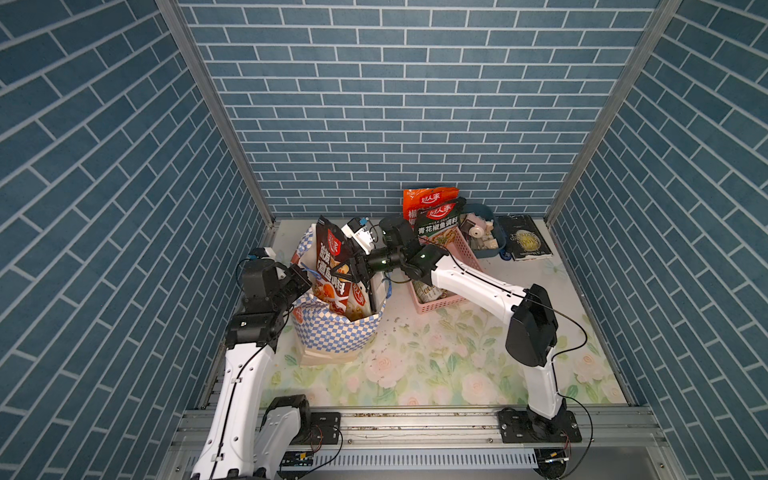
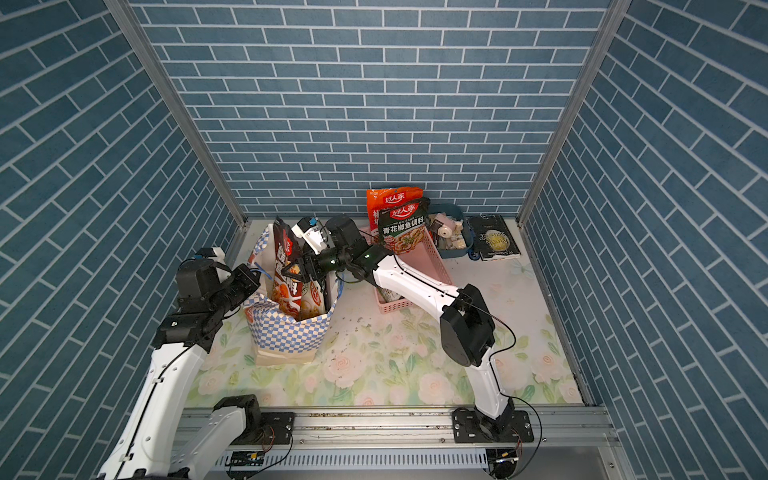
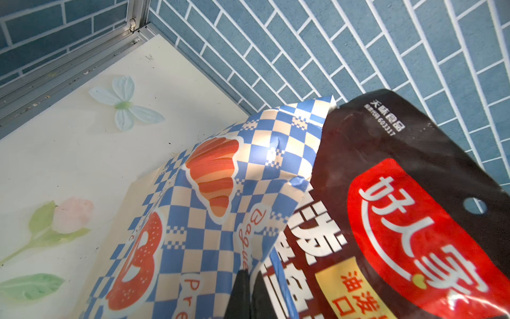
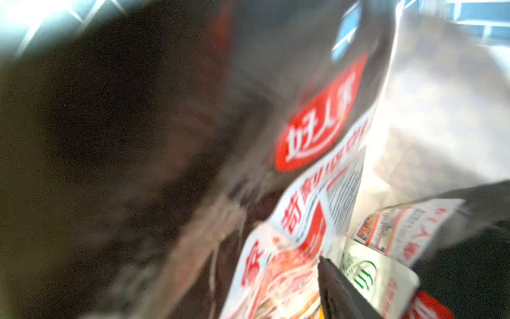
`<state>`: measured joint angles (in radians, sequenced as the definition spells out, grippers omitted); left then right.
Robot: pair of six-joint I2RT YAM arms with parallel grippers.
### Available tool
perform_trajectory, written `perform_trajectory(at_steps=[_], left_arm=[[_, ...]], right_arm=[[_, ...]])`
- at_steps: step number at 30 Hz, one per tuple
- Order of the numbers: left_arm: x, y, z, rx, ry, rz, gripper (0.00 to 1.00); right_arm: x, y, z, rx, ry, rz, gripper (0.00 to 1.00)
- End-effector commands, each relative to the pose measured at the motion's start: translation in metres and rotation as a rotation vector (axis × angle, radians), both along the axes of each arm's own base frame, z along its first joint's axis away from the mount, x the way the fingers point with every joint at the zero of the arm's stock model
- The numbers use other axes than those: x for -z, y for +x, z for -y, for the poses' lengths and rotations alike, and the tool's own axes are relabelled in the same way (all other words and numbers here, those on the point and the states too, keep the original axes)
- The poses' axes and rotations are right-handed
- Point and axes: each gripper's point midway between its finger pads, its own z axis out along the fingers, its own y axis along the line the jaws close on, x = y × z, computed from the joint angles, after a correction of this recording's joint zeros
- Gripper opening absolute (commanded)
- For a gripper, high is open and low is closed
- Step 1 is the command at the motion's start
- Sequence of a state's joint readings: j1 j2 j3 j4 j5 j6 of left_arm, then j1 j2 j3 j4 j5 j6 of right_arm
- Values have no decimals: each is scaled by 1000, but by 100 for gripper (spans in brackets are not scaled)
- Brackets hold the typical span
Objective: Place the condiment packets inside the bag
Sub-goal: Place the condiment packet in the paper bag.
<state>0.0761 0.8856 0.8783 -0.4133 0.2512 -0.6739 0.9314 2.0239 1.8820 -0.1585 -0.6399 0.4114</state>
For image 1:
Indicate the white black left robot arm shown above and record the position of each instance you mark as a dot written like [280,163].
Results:
[239,445]

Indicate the black red condiment packet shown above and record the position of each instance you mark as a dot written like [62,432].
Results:
[331,253]

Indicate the aluminium corner post left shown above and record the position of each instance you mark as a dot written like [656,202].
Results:
[173,17]

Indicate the pink paper roll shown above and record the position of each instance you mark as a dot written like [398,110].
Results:
[477,231]

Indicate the aluminium corner post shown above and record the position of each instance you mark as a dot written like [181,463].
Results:
[657,24]
[173,17]

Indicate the dark teal storage bin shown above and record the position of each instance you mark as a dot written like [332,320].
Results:
[494,240]

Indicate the dark green fish condiment packet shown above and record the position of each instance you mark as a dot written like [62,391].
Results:
[438,224]

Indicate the blue checkered paper bag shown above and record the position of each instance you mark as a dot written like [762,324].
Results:
[325,337]

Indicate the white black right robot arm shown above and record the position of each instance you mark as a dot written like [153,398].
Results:
[531,321]

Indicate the floral table mat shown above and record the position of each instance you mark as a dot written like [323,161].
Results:
[453,356]

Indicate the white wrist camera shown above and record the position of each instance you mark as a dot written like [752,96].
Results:
[261,253]
[361,231]

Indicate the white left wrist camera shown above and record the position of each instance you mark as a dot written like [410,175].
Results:
[261,253]

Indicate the aluminium corner post right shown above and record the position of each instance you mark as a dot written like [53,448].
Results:
[657,24]

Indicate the pink perforated plastic basket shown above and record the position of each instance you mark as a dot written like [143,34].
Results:
[462,252]

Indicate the black book with yellow picture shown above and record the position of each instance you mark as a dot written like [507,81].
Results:
[523,239]

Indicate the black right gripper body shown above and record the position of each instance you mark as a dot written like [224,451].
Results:
[382,261]

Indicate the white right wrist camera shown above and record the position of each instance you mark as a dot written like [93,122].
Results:
[361,231]

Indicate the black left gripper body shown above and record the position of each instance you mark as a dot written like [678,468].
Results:
[289,287]

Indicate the white green condiment packet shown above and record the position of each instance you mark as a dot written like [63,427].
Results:
[358,303]

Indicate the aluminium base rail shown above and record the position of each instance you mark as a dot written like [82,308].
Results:
[462,438]

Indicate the small green condiment packet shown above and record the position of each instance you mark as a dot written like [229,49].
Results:
[426,293]

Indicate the orange condiment packet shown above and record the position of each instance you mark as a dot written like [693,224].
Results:
[415,200]

